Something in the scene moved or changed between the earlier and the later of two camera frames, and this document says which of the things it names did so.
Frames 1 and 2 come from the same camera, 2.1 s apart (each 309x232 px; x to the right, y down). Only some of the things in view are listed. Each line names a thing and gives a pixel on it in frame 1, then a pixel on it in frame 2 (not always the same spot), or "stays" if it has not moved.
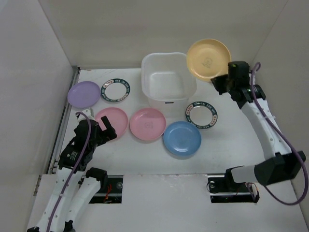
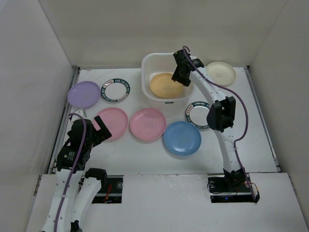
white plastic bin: x=167 y=82 stays
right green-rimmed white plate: x=202 y=114 stays
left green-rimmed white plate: x=115 y=90 stays
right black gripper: x=222 y=83 → x=181 y=71
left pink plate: x=117 y=118 stays
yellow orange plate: x=207 y=58 → x=163 y=86
